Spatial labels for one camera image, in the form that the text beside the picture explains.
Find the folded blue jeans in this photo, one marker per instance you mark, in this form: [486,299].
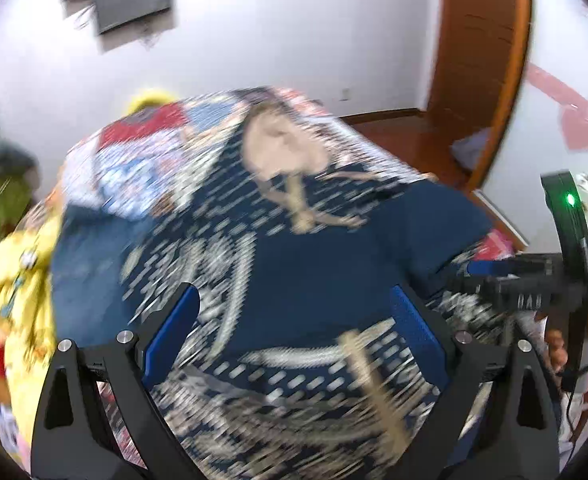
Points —
[94,270]

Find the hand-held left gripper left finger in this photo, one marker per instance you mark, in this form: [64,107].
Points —
[176,317]

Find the yellow cartoon blanket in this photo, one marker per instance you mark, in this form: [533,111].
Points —
[21,280]

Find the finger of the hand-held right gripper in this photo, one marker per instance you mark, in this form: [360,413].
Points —
[493,267]
[503,296]

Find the patchwork printed blanket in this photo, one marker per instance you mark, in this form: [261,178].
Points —
[124,170]

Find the white printed box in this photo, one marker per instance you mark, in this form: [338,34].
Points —
[9,435]

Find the person's right hand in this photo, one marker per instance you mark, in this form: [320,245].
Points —
[553,345]

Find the yellow plush pillow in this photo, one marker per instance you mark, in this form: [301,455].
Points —
[149,100]

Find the grey cushion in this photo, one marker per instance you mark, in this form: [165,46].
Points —
[4,157]

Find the wooden door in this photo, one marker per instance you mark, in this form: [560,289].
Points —
[478,60]

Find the light blue cloth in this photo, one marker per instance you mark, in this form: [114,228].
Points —
[471,149]

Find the navy patterned garment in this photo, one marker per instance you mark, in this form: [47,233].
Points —
[314,280]

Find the small black wall monitor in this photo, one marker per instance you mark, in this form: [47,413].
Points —
[131,7]

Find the green patterned cloth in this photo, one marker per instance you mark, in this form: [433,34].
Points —
[4,210]

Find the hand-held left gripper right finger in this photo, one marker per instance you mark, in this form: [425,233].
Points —
[416,320]

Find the pink wall decoration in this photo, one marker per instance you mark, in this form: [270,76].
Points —
[573,115]

